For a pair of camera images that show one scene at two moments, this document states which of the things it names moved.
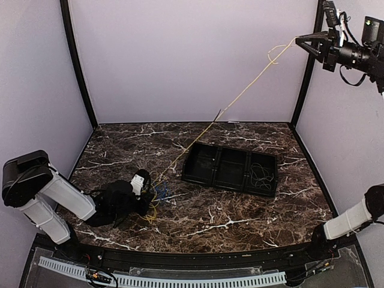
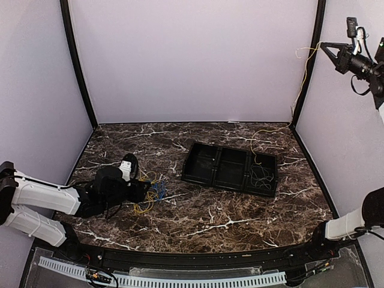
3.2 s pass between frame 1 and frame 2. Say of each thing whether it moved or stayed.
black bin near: stayed
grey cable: stayed
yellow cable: moved
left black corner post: stayed
